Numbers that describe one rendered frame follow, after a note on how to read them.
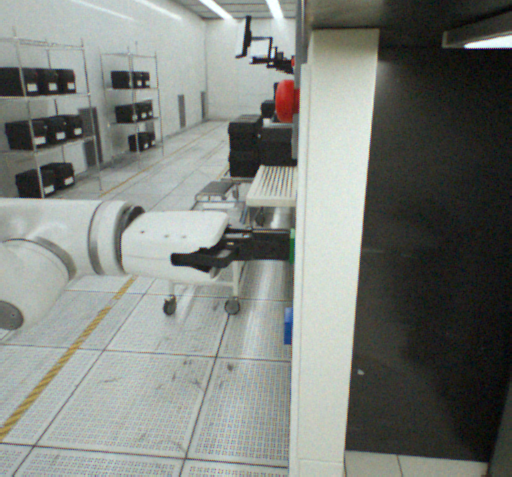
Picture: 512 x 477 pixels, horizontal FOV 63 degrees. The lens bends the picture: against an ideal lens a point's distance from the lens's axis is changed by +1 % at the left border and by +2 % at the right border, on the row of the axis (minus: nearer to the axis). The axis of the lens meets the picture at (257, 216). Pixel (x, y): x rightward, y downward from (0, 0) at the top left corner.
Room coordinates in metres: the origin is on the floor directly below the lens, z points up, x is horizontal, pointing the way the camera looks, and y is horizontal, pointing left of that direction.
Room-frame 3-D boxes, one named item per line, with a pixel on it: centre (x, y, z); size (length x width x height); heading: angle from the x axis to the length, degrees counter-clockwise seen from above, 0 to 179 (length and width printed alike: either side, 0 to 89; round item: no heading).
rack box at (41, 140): (4.21, 2.28, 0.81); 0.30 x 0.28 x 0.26; 170
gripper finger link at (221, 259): (0.40, 0.06, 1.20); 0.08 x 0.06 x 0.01; 43
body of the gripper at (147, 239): (0.43, 0.09, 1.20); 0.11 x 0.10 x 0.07; 84
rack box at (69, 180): (4.58, 2.23, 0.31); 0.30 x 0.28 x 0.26; 172
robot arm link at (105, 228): (0.44, 0.15, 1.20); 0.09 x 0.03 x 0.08; 174
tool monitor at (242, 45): (3.42, -0.04, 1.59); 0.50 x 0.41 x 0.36; 84
